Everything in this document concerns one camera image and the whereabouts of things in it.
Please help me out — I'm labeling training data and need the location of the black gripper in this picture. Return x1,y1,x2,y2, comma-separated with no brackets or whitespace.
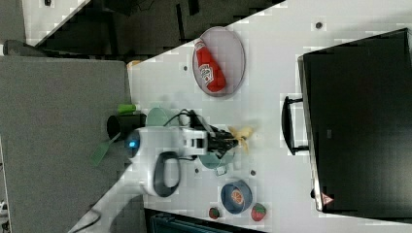
189,110,238,157

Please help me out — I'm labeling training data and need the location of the peeled yellow banana toy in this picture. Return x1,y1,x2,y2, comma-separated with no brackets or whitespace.
228,126,254,153

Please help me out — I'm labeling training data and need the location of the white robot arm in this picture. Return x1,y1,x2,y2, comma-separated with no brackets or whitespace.
67,110,238,233

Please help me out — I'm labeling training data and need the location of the black toaster oven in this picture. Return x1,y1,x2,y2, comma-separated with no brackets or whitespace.
282,28,412,223

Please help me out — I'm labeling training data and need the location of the green metal cup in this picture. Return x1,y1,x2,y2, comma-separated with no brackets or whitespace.
199,151,235,176

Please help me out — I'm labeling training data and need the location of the orange slice toy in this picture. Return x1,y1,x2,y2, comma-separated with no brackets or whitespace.
231,189,244,205

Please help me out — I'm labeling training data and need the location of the blue cup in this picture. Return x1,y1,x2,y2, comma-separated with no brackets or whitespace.
221,180,253,215

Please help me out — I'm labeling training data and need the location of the red ketchup bottle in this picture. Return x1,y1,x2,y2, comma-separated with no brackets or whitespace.
194,39,226,92

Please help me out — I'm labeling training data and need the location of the green perforated colander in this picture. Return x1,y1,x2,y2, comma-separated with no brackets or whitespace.
146,107,183,127

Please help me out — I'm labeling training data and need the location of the small red fruit toy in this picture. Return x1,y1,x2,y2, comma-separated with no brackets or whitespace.
209,208,220,219

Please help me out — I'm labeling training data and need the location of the red strawberry toy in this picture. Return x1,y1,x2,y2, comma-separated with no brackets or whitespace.
251,203,266,221

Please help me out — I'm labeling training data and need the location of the grey oval plate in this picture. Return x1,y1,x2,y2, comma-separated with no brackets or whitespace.
192,26,246,97

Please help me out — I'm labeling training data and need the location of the dark blue crate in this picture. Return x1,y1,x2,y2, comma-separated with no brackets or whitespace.
150,214,260,233

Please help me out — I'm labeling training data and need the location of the green slotted spatula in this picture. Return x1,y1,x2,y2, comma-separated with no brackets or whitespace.
90,133,120,166

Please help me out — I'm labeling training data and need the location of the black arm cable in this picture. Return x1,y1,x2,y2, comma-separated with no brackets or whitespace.
162,109,195,128

